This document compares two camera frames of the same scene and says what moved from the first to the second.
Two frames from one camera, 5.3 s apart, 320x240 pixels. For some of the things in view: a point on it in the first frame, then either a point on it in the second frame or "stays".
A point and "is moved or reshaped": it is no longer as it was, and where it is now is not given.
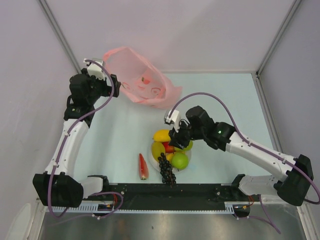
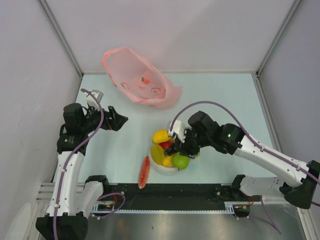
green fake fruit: (179, 160) stays
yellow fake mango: (169, 156) stays
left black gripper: (107, 90) -> (115, 122)
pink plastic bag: (142, 81) stays
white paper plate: (156, 165) stays
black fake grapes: (165, 167) -> (172, 149)
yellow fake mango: (162, 135) stays
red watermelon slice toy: (143, 170) is moved or reshaped
